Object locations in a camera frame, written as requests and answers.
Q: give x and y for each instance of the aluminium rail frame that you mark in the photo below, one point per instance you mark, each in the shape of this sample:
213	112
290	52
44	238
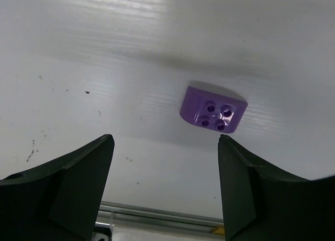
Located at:
112	214

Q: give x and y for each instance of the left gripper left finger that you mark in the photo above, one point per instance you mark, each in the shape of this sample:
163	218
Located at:
60	199

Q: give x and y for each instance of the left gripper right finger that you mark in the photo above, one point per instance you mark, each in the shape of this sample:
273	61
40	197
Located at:
261	201

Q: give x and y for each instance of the purple sloped lego brick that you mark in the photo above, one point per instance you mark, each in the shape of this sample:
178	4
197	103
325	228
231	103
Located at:
211	110

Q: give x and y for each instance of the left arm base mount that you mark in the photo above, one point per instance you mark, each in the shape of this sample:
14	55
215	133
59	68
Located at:
101	233

